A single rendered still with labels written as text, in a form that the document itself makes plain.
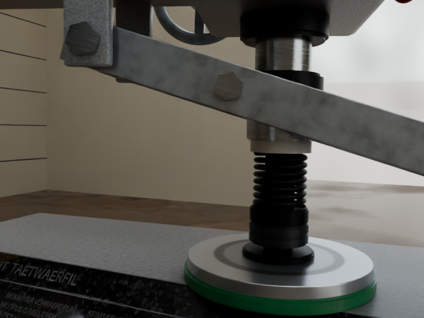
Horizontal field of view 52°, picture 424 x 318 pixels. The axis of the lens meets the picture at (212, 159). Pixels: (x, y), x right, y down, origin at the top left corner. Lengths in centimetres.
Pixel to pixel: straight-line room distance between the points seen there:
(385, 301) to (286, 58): 27
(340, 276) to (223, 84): 23
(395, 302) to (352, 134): 18
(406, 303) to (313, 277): 10
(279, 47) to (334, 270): 24
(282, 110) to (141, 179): 585
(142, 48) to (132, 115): 584
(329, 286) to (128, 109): 599
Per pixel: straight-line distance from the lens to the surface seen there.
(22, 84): 694
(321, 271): 48
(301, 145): 49
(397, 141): 47
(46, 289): 60
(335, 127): 46
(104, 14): 47
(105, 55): 46
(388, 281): 57
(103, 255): 63
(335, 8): 50
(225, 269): 47
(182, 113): 594
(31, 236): 76
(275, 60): 49
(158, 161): 611
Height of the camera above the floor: 98
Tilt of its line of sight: 4 degrees down
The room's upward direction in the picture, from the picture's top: 1 degrees clockwise
